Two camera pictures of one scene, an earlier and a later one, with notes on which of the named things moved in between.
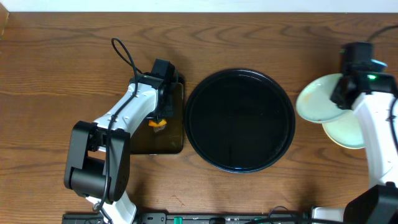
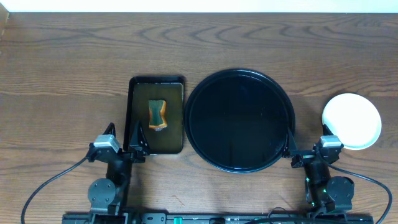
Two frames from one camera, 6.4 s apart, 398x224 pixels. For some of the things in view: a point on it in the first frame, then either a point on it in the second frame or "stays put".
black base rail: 288,218 stays put
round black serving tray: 239,121 stays put
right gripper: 334,100 -> 291,151
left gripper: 166,109 -> 123,154
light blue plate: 313,101 -> 354,119
